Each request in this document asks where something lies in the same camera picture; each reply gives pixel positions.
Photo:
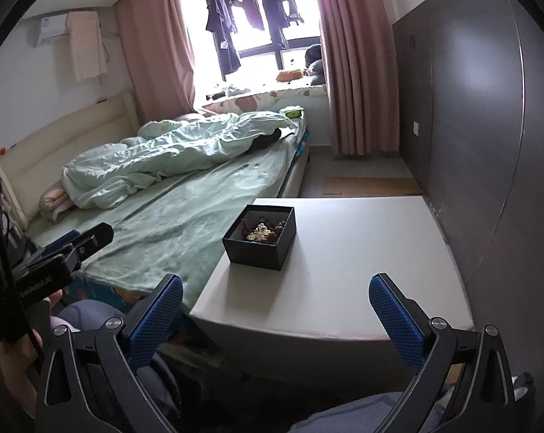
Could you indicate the printed window seat cushion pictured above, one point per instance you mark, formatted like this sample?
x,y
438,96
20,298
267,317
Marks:
x,y
263,99

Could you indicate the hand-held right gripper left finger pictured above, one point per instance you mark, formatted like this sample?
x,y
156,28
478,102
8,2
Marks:
x,y
156,320

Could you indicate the hanging dark clothes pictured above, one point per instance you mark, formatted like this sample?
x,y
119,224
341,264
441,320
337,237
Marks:
x,y
224,31

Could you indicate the cream towel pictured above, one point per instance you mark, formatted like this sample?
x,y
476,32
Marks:
x,y
87,47

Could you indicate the flat cardboard sheet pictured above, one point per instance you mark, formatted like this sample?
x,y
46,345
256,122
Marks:
x,y
371,186

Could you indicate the white wall outlet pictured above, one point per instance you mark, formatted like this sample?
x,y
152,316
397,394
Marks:
x,y
416,128

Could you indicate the light green duvet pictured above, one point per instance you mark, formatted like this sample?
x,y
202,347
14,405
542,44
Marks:
x,y
177,153

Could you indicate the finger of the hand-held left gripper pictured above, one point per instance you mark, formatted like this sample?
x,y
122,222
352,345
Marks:
x,y
93,240
59,241

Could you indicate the person's left hand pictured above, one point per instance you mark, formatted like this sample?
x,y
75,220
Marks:
x,y
23,361

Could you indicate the dark blue cushion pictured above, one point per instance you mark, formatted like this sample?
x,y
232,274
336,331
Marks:
x,y
315,65

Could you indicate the orange plush toy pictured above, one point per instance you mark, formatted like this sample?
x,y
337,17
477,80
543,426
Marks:
x,y
290,75

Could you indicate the black cloth item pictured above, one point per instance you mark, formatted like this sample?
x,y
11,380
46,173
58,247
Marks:
x,y
265,140

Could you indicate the pink pillow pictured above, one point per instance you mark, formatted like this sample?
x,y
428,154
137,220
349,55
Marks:
x,y
53,203

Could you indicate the black jewelry box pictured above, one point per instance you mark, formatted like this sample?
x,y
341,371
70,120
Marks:
x,y
258,255

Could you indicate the person's right leg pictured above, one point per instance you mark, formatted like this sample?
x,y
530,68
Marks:
x,y
353,415

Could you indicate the small green box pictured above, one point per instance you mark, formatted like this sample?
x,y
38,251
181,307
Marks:
x,y
293,113

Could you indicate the bed with green sheet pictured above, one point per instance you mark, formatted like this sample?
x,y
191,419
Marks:
x,y
186,207

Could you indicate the pink curtain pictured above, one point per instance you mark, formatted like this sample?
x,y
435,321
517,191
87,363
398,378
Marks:
x,y
159,40
353,54

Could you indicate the white air conditioner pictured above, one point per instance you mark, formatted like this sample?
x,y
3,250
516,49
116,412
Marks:
x,y
50,29

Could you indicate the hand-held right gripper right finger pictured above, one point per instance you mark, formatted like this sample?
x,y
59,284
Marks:
x,y
396,320

